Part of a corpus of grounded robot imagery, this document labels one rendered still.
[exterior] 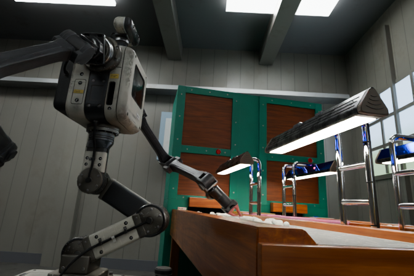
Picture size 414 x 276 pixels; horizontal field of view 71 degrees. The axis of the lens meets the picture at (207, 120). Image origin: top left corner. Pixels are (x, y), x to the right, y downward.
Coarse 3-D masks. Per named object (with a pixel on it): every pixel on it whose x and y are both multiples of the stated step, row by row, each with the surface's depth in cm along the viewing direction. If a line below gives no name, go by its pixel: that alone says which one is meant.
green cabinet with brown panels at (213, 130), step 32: (192, 96) 253; (224, 96) 258; (256, 96) 266; (192, 128) 246; (224, 128) 251; (256, 128) 257; (288, 128) 264; (192, 160) 238; (224, 160) 244; (288, 160) 254; (320, 160) 260; (192, 192) 232; (224, 192) 237; (256, 192) 242; (288, 192) 247; (320, 192) 252
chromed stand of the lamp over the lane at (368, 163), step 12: (336, 144) 111; (336, 156) 110; (372, 156) 94; (336, 168) 109; (348, 168) 103; (372, 168) 93; (372, 180) 92; (372, 192) 91; (348, 204) 101; (360, 204) 95; (372, 204) 90; (372, 216) 89
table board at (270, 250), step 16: (272, 256) 50; (288, 256) 51; (304, 256) 51; (320, 256) 52; (336, 256) 52; (352, 256) 53; (368, 256) 54; (384, 256) 54; (400, 256) 55; (272, 272) 49; (288, 272) 50; (304, 272) 51; (320, 272) 51; (336, 272) 52; (352, 272) 52; (368, 272) 53; (384, 272) 53; (400, 272) 54
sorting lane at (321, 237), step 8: (312, 232) 87; (320, 232) 90; (328, 232) 92; (336, 232) 94; (320, 240) 62; (328, 240) 64; (336, 240) 65; (344, 240) 66; (352, 240) 67; (360, 240) 69; (368, 240) 70; (376, 240) 72; (384, 240) 73; (392, 240) 74; (408, 248) 58
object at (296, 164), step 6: (294, 162) 194; (300, 162) 195; (282, 168) 207; (294, 168) 192; (300, 168) 210; (282, 174) 206; (294, 174) 191; (282, 180) 205; (294, 180) 190; (282, 186) 204; (288, 186) 195; (294, 186) 189; (282, 192) 203; (294, 192) 188; (282, 198) 202; (294, 198) 187; (282, 204) 201; (288, 204) 193; (294, 204) 186; (282, 210) 200; (294, 210) 185; (294, 216) 184
